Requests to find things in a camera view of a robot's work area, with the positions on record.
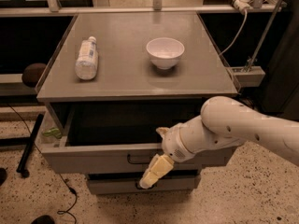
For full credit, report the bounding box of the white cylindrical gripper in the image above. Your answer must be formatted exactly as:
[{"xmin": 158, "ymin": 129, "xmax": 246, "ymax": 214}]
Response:
[{"xmin": 139, "ymin": 116, "xmax": 219, "ymax": 189}]

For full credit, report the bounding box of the grey top drawer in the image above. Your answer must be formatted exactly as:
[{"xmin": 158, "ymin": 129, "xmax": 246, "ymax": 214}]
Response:
[{"xmin": 38, "ymin": 102, "xmax": 236, "ymax": 175}]

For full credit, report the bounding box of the grey drawer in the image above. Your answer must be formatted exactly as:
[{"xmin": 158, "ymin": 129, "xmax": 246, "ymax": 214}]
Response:
[
  {"xmin": 38, "ymin": 102, "xmax": 236, "ymax": 175},
  {"xmin": 87, "ymin": 170, "xmax": 200, "ymax": 195}
]

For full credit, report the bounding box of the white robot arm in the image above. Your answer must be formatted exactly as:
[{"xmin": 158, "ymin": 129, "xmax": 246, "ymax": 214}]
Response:
[{"xmin": 139, "ymin": 96, "xmax": 299, "ymax": 189}]

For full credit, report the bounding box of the grey bottom drawer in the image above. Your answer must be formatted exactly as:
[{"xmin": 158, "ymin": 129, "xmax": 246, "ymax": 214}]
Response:
[{"xmin": 87, "ymin": 170, "xmax": 200, "ymax": 195}]

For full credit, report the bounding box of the grey drawer cabinet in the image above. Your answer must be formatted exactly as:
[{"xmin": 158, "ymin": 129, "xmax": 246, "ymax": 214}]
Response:
[{"xmin": 35, "ymin": 10, "xmax": 243, "ymax": 195}]

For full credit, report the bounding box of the white ceramic bowl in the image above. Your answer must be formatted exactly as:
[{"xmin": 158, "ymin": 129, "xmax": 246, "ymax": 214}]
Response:
[{"xmin": 146, "ymin": 37, "xmax": 185, "ymax": 70}]

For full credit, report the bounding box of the green plastic object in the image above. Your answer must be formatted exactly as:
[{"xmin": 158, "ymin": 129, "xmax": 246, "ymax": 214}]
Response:
[{"xmin": 42, "ymin": 128, "xmax": 62, "ymax": 139}]

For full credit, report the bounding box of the clear plastic water bottle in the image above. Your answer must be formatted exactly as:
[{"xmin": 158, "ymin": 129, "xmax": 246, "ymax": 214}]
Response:
[{"xmin": 75, "ymin": 36, "xmax": 98, "ymax": 80}]

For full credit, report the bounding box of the dark shoe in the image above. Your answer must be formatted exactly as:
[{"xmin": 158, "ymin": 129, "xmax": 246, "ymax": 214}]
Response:
[{"xmin": 31, "ymin": 215, "xmax": 55, "ymax": 224}]

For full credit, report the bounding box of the black metal bar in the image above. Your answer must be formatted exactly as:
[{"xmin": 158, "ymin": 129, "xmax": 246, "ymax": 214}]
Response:
[{"xmin": 16, "ymin": 114, "xmax": 44, "ymax": 178}]

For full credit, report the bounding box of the brown round ball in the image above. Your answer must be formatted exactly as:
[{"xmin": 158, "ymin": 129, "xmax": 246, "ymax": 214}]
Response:
[{"xmin": 21, "ymin": 63, "xmax": 46, "ymax": 88}]

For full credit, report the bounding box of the slanted metal rod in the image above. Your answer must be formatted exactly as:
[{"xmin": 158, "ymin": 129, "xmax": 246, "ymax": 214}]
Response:
[{"xmin": 243, "ymin": 0, "xmax": 283, "ymax": 72}]

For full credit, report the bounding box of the black floor cable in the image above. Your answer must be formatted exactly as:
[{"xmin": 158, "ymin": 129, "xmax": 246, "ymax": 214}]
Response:
[{"xmin": 7, "ymin": 104, "xmax": 78, "ymax": 224}]

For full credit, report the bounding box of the grey metal rail frame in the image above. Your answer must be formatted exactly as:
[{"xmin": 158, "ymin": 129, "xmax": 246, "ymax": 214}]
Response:
[{"xmin": 227, "ymin": 66, "xmax": 265, "ymax": 89}]

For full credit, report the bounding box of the white power cable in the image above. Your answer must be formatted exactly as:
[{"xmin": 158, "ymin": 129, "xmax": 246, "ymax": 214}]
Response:
[{"xmin": 218, "ymin": 8, "xmax": 249, "ymax": 57}]

